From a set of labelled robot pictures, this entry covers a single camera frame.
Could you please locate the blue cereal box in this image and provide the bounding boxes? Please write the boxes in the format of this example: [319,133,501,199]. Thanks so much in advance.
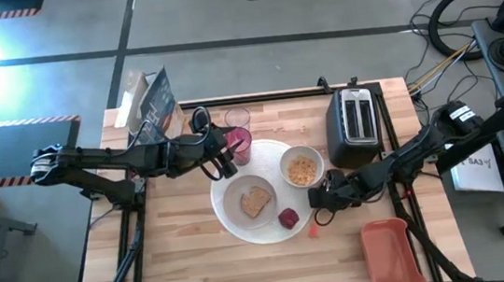
[107,63,189,150]

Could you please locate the tangled cable bundle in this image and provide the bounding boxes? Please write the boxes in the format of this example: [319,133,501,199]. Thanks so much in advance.
[396,0,488,131]

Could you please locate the white paper sheet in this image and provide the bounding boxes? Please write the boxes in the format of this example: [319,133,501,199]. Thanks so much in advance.
[446,136,504,199]

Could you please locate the clear bluish tumbler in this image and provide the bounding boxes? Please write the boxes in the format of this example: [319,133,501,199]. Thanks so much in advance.
[222,106,254,134]

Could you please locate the black two-slot toaster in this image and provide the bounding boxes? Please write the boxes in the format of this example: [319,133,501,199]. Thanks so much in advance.
[321,82,388,173]

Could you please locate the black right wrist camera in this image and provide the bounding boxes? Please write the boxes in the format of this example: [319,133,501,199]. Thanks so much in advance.
[307,185,333,212]

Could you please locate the red faceted tumbler with juice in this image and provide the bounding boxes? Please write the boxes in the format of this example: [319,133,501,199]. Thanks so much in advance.
[223,125,257,169]

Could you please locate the toast slice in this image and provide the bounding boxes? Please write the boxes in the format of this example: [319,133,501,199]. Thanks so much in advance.
[237,183,276,221]

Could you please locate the white round woven placemat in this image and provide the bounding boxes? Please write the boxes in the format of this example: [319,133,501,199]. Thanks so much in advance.
[203,133,327,251]

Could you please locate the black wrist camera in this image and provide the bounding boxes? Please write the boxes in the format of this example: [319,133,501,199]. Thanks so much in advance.
[188,105,215,135]
[307,185,333,212]

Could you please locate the red apple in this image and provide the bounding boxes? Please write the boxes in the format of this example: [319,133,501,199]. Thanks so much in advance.
[276,205,302,232]

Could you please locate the orange plastic tray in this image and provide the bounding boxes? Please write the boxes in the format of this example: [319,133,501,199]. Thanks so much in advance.
[359,215,428,282]

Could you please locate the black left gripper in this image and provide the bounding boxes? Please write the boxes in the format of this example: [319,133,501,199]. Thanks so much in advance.
[162,124,244,187]

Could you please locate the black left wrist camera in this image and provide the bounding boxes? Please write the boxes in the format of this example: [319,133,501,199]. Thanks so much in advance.
[188,105,215,135]

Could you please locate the white ceramic bowl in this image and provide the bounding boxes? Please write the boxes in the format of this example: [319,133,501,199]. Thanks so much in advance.
[276,142,328,192]

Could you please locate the golden cereal flakes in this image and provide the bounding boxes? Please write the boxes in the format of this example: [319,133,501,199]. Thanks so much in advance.
[285,152,320,189]

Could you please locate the beige shallow plate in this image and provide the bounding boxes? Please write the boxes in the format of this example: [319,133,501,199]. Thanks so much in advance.
[218,171,282,234]

